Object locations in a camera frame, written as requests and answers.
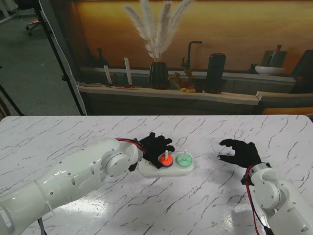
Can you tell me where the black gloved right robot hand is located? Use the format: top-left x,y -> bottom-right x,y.
216,139 -> 262,169

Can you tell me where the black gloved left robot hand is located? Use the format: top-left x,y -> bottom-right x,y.
138,132 -> 176,169

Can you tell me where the small orange ring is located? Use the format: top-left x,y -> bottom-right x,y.
159,153 -> 174,166

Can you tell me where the white three-rod Hanoi tower base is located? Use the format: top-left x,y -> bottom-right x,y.
139,149 -> 194,178

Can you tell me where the large green ring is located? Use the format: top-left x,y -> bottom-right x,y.
176,153 -> 193,166

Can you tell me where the wooden board with red pieces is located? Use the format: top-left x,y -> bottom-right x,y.
105,84 -> 139,91

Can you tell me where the black ribbed vase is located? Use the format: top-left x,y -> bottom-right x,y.
148,62 -> 170,91

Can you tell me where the brown plush toy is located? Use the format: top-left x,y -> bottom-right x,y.
168,69 -> 196,90

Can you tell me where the tall white candle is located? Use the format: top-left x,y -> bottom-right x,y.
123,57 -> 133,86

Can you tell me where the white bowl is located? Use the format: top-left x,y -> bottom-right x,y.
254,66 -> 286,76

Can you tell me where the short white candle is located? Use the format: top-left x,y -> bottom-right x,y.
103,65 -> 112,85

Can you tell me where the tall black cylinder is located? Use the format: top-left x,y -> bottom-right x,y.
205,53 -> 227,95

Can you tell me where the dark teal box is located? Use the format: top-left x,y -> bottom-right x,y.
291,50 -> 313,94

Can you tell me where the black kitchen faucet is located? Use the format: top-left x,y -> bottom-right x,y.
181,41 -> 203,71

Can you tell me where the white pampas grass bunch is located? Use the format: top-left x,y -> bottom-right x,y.
123,0 -> 195,62

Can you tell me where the black tripod stand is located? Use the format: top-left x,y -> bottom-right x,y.
0,84 -> 25,116
31,0 -> 86,116

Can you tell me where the white-edged kitchen backdrop panel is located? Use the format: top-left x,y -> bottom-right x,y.
39,0 -> 313,116

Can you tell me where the office chair with orange seat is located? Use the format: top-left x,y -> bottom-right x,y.
24,17 -> 42,36

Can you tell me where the red left arm cable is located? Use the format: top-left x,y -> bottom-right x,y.
116,138 -> 145,155

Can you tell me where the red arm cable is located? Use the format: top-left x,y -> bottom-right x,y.
116,138 -> 145,155
245,166 -> 272,235

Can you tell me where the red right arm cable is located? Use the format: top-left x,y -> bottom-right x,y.
245,166 -> 272,235

